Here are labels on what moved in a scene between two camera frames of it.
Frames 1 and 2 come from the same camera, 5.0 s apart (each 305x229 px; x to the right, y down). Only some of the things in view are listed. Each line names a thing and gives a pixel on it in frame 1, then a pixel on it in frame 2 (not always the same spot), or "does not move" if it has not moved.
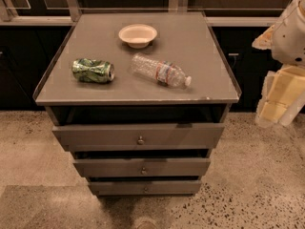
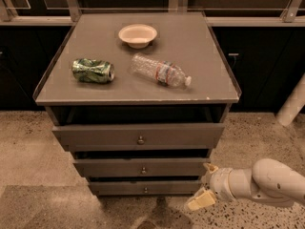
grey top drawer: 137,136 does not move
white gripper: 290,38 to 218,180
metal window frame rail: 71,11 does not move
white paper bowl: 137,35 does not move
